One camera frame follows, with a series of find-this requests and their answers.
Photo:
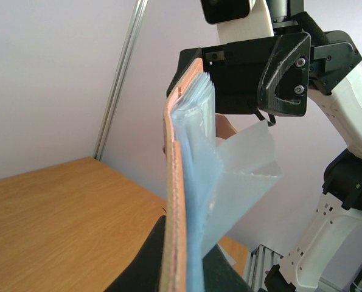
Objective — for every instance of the left aluminium corner post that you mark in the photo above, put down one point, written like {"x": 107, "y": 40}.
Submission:
{"x": 125, "y": 56}

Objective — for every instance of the aluminium rail frame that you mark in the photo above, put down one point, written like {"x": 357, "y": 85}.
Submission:
{"x": 258, "y": 263}

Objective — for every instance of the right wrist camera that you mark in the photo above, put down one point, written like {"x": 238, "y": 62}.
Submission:
{"x": 238, "y": 20}

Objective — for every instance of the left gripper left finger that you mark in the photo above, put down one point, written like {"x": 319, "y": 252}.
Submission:
{"x": 143, "y": 273}

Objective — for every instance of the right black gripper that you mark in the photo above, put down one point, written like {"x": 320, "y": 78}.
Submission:
{"x": 272, "y": 74}

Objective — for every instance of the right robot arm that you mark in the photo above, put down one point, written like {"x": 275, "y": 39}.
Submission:
{"x": 339, "y": 210}

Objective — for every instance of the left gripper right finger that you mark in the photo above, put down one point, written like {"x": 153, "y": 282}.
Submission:
{"x": 219, "y": 275}

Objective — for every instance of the pink leather card holder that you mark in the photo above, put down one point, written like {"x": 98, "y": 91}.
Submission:
{"x": 215, "y": 174}

